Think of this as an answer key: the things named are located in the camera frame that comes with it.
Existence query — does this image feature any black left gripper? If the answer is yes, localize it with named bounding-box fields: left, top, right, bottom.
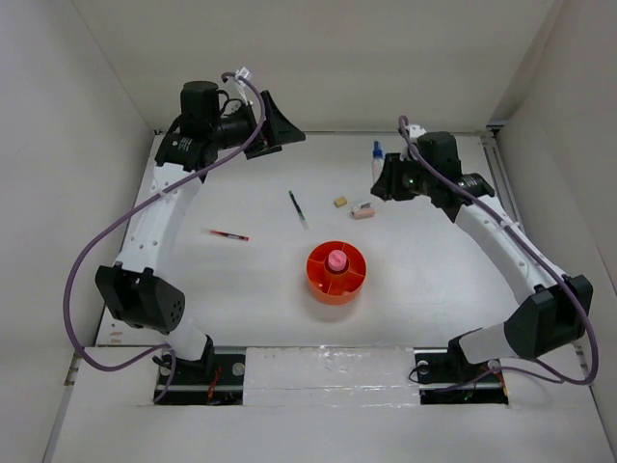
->
left=208, top=91, right=305, bottom=159

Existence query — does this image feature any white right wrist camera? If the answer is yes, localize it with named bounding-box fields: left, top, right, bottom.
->
left=405, top=124, right=427, bottom=144

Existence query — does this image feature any orange round organizer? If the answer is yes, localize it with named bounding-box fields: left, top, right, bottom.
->
left=306, top=241, right=367, bottom=306

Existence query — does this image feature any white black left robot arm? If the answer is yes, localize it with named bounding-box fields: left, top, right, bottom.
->
left=95, top=81, right=306, bottom=383

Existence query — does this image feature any red gel pen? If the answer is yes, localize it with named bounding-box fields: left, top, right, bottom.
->
left=202, top=229, right=250, bottom=242

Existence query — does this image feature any pink-capped patterned bottle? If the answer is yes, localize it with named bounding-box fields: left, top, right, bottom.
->
left=326, top=250, right=348, bottom=273

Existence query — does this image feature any pink white mini stapler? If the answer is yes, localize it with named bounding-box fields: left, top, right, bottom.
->
left=351, top=203, right=376, bottom=220

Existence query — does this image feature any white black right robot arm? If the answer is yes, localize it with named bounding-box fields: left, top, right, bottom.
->
left=371, top=123, right=599, bottom=390

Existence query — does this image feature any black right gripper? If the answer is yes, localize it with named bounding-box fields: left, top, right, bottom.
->
left=370, top=152, right=436, bottom=202

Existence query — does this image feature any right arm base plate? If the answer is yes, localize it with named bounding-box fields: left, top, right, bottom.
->
left=408, top=348, right=509, bottom=405

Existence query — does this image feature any aluminium rail at table edge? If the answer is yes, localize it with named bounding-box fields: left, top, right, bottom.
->
left=480, top=125, right=524, bottom=231

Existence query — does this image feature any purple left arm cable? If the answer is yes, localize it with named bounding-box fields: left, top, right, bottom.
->
left=64, top=71, right=266, bottom=404

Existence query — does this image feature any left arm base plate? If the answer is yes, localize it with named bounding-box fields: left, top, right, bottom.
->
left=153, top=351, right=246, bottom=406

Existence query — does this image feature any green gel pen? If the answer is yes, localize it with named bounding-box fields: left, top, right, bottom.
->
left=288, top=190, right=309, bottom=231

